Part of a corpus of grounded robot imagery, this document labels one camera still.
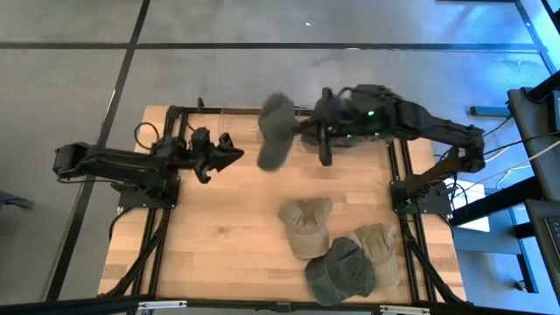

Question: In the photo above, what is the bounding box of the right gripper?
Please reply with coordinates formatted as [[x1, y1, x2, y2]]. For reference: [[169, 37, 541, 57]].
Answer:
[[299, 87, 354, 169]]

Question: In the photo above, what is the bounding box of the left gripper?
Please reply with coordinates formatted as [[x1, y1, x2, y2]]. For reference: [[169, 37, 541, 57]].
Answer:
[[187, 126, 245, 186]]

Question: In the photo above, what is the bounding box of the dark green cap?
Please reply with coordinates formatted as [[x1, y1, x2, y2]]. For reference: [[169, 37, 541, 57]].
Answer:
[[256, 90, 301, 172], [304, 237, 378, 307]]

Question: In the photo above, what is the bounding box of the beige cap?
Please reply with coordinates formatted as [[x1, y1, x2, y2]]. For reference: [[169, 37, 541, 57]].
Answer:
[[349, 222, 402, 291], [276, 196, 334, 260]]

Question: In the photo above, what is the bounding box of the clear plastic bin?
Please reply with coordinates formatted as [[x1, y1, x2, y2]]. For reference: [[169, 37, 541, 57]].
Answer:
[[218, 106, 263, 148]]

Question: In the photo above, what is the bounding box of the black crossbeam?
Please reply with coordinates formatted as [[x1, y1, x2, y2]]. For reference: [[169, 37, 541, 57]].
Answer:
[[0, 296, 560, 315]]

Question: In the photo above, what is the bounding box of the teal bar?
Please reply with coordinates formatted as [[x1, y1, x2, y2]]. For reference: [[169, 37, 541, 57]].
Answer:
[[469, 105, 511, 118]]

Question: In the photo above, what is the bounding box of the white box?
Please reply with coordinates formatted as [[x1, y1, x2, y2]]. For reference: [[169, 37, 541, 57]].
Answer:
[[443, 176, 492, 234]]

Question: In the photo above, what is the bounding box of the black diagonal beam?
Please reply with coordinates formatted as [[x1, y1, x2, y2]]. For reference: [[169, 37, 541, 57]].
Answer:
[[449, 176, 544, 228]]

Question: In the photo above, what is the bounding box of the dark floor object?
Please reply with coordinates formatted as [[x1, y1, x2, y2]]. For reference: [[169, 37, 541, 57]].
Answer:
[[0, 189, 36, 211]]

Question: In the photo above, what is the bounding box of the dark grey desk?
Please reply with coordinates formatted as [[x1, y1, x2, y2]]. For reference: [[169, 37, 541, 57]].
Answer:
[[524, 199, 560, 304], [507, 85, 560, 190]]

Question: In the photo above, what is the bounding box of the black keyboard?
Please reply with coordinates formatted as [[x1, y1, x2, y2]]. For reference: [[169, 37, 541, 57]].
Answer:
[[543, 215, 560, 260]]

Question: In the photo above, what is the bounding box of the black aluminium table frame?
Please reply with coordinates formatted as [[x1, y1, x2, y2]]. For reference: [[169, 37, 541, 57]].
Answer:
[[98, 103, 467, 305]]

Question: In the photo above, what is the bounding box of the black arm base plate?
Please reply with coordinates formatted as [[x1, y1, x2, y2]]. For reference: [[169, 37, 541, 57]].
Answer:
[[116, 174, 181, 211], [390, 180, 454, 216]]

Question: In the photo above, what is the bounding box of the silver metal bracket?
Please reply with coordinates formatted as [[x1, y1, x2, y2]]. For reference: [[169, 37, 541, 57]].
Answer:
[[136, 299, 188, 312], [379, 304, 431, 315]]

